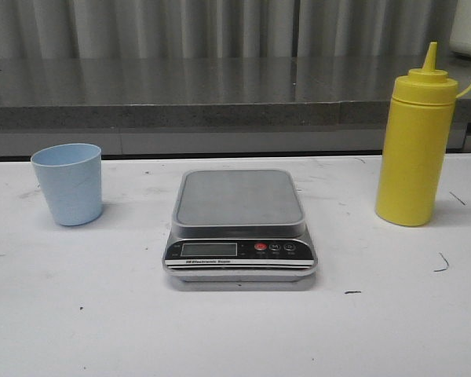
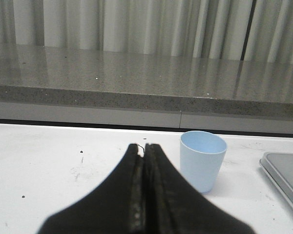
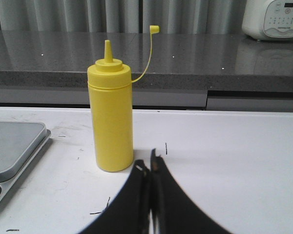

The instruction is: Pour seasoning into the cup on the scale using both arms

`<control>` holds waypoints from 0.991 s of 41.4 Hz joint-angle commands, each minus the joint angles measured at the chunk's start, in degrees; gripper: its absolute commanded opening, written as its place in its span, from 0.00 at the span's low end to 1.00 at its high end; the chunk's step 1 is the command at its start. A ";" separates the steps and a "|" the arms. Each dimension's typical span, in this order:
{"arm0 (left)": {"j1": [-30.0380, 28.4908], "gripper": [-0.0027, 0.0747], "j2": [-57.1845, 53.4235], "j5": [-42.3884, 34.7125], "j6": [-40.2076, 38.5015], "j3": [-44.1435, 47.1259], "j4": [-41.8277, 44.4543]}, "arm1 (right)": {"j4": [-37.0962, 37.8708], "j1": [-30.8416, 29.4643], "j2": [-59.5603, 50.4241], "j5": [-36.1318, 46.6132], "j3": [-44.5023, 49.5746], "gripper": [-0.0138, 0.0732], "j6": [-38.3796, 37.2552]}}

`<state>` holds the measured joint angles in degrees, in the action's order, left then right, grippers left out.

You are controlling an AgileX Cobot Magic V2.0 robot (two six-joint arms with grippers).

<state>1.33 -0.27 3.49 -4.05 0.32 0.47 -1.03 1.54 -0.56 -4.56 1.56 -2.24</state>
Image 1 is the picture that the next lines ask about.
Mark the silver digital kitchen scale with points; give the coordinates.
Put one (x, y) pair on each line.
(239, 226)

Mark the light blue plastic cup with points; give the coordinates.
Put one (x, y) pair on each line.
(69, 176)

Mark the stainless steel counter shelf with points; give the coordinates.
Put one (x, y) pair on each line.
(281, 106)

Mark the yellow squeeze bottle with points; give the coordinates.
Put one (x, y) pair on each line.
(421, 111)

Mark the white container in background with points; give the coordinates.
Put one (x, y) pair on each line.
(460, 39)

